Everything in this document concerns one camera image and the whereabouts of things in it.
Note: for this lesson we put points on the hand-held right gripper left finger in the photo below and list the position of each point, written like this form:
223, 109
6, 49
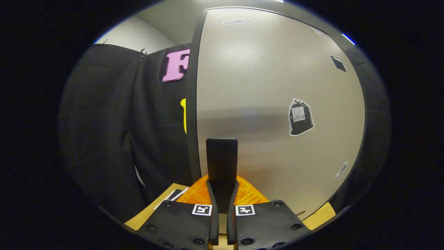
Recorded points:
213, 225

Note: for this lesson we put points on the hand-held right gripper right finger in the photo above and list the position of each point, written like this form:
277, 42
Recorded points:
231, 225

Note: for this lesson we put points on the beige cabinet door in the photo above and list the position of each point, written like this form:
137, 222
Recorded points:
260, 86

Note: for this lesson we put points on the dark grey cabinet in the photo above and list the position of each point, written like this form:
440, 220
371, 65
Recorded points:
191, 104

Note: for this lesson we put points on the black backdrop cloth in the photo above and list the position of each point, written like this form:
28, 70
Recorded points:
111, 121

